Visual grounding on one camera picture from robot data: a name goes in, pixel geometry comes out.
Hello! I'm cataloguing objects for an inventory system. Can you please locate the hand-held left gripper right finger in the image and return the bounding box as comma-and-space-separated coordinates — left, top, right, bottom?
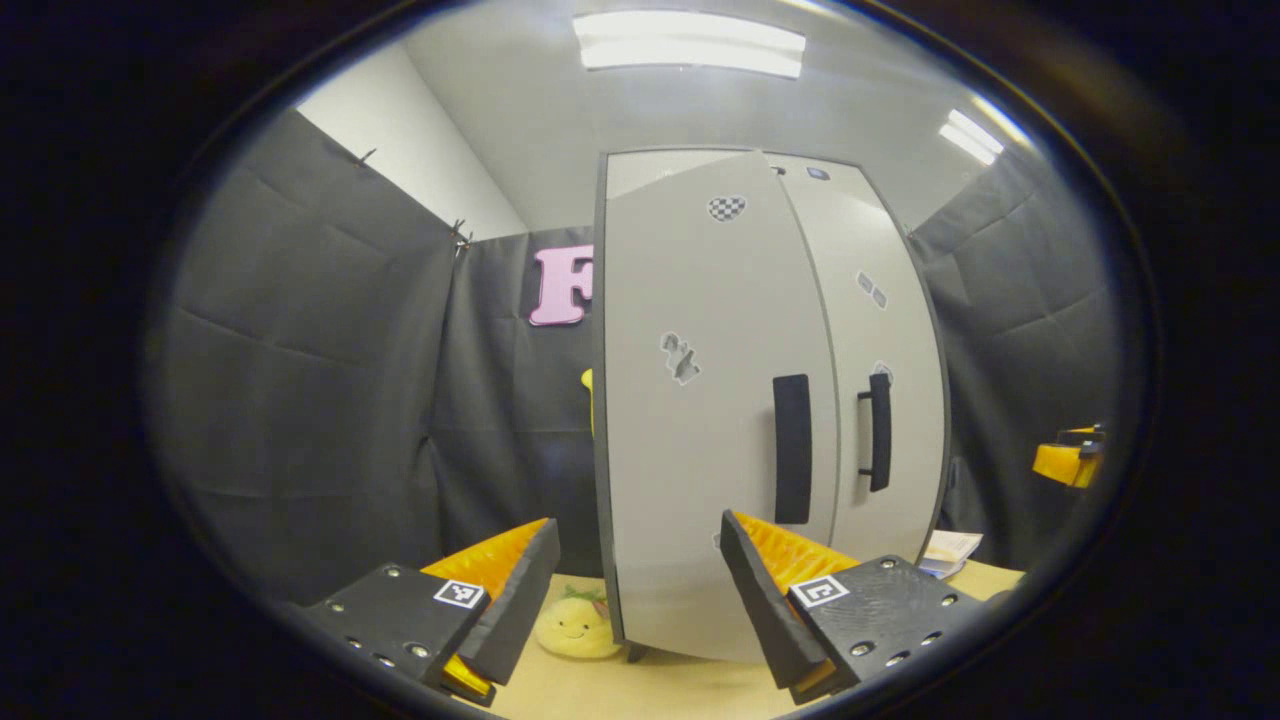
720, 508, 986, 706

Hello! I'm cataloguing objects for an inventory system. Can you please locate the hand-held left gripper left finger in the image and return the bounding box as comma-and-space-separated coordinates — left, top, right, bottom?
300, 517, 561, 709

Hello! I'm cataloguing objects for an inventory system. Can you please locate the white cabinet door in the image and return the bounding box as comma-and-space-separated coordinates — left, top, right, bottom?
603, 150, 841, 664
765, 153, 949, 563

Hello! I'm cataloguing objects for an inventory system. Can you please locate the white shoe cabinet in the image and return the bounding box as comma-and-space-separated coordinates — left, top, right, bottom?
593, 148, 951, 664

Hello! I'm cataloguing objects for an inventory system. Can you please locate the white cabinet drawer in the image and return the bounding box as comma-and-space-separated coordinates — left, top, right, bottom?
606, 150, 866, 199

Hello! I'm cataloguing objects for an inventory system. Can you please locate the yellow plush toy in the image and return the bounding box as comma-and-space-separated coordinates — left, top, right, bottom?
533, 585, 623, 661

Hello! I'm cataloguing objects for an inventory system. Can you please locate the white paper booklet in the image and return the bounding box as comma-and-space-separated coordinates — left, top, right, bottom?
918, 530, 985, 579

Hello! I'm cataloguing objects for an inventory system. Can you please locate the small ceiling light panel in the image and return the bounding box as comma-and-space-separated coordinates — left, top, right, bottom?
938, 108, 1006, 167

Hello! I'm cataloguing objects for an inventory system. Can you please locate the large ceiling light panel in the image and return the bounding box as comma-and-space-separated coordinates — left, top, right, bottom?
573, 10, 807, 80

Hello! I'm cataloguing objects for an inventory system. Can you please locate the black door handle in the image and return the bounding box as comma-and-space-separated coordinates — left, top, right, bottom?
857, 373, 893, 493

